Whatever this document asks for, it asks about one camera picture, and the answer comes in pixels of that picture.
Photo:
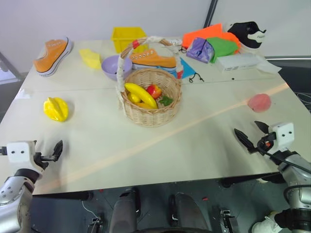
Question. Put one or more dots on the white tape scrap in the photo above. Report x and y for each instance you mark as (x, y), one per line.
(24, 93)

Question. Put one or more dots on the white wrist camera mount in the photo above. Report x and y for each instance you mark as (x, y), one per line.
(283, 136)
(19, 151)

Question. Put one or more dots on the yellow folded cloth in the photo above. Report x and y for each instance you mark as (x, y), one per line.
(91, 58)

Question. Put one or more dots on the green leaf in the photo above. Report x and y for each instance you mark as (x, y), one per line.
(166, 100)

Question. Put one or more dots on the black metal floor bracket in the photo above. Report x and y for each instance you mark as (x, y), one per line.
(227, 219)
(95, 225)

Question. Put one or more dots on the white tissue box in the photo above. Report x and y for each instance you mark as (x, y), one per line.
(239, 61)

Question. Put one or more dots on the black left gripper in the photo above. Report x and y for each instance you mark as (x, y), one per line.
(40, 160)

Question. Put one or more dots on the green cloth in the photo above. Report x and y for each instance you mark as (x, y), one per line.
(223, 47)

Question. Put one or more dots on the dark vertical pole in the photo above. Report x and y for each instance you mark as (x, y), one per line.
(210, 13)

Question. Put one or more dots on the yellow lemon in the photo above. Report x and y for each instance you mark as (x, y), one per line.
(133, 97)

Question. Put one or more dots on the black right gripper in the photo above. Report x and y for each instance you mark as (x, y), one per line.
(265, 143)

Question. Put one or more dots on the yellow starfruit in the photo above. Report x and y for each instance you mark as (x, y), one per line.
(56, 109)

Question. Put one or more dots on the yellow plastic bin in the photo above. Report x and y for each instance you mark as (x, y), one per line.
(126, 36)

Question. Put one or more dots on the large yellow banana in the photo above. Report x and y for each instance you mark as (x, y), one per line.
(143, 94)

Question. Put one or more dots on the dark rounded grey shape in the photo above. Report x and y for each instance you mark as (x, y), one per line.
(188, 213)
(122, 213)

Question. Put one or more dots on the purple tissue pack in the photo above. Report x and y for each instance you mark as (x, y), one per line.
(200, 49)

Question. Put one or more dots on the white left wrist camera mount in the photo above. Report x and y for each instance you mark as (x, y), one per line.
(19, 151)

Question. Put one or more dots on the grey metal frame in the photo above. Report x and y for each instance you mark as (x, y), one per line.
(9, 69)

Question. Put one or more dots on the purple plastic bowl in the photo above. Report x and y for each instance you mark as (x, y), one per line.
(110, 66)

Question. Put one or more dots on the pink peach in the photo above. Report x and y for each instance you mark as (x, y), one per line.
(259, 103)

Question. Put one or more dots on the red yellow apple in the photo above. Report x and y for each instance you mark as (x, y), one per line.
(154, 91)

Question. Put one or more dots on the orange yellow mango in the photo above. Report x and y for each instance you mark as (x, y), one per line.
(143, 105)

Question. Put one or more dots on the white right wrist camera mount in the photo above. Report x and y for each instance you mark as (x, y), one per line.
(283, 136)

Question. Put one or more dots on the pile of coloured clothes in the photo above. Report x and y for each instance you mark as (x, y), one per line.
(206, 34)

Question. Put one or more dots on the orange canvas sneaker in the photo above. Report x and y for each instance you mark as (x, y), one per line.
(153, 59)
(51, 57)

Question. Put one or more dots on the black and white shoe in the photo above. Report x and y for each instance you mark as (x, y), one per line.
(245, 31)

